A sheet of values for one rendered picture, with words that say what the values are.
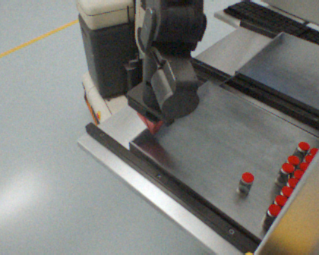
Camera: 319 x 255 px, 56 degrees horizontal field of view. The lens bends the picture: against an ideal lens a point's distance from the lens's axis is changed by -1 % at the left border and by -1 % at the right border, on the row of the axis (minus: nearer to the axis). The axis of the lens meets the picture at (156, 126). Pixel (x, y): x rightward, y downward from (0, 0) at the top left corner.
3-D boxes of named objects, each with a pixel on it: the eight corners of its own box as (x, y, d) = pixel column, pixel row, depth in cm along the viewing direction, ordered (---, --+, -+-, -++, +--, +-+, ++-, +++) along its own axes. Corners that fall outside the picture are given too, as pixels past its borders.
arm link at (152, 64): (175, 33, 49) (140, 36, 48) (189, 59, 45) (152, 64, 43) (171, 67, 54) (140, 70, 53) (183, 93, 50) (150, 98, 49)
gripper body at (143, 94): (167, 130, 53) (172, 99, 47) (125, 100, 57) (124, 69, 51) (189, 110, 56) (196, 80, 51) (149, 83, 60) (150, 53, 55)
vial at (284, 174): (288, 181, 56) (296, 167, 53) (282, 189, 55) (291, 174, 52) (277, 174, 57) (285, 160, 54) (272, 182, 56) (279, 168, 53)
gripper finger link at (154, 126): (152, 148, 60) (155, 117, 53) (126, 129, 63) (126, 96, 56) (173, 130, 64) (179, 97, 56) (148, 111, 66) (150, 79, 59)
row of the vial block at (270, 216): (314, 166, 58) (324, 151, 55) (270, 231, 49) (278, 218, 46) (304, 160, 59) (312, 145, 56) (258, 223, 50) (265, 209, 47)
